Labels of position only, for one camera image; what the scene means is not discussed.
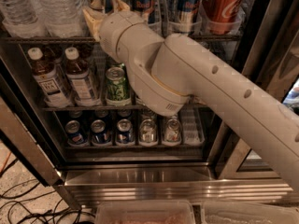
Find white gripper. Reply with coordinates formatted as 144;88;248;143
82;0;147;62

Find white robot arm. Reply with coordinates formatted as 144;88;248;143
83;0;299;189

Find front left green can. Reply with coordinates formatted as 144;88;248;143
106;67;131;106

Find steel fridge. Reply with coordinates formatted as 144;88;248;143
0;0;299;208

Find middle pepsi can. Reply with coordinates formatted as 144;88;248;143
91;119;111;146

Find pepsi can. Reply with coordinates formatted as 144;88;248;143
116;119;135;145
91;119;111;146
65;120;88;147

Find red coca-cola can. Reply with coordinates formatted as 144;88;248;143
202;0;242;35

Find left pepsi can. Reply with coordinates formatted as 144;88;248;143
65;120;88;147

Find right pepsi can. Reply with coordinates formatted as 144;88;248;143
116;119;135;145

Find left silver can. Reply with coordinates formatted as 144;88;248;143
139;119;157;146

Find silver can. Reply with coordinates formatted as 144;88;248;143
139;119;157;146
163;119;181;147

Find right silver can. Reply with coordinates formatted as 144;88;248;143
163;119;181;147

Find steel fridge door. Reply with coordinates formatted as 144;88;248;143
0;63;63;186

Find right water bottle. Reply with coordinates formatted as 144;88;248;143
39;0;84;38

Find water bottle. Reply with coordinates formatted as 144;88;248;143
39;0;84;38
0;0;47;38

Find right tea bottle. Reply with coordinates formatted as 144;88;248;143
64;47;100;106

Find tea bottle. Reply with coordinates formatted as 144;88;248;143
64;47;100;106
28;48;73;108

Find left water bottle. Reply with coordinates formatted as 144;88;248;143
0;0;47;38

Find left tea bottle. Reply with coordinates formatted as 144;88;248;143
28;48;73;108

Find left clear plastic bin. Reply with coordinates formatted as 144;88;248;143
94;200;195;224

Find clear plastic bin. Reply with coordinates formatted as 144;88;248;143
94;200;195;224
201;201;299;224

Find right clear plastic bin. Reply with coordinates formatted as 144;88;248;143
201;201;299;224

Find black floor cables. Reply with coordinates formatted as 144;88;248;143
0;157;96;224

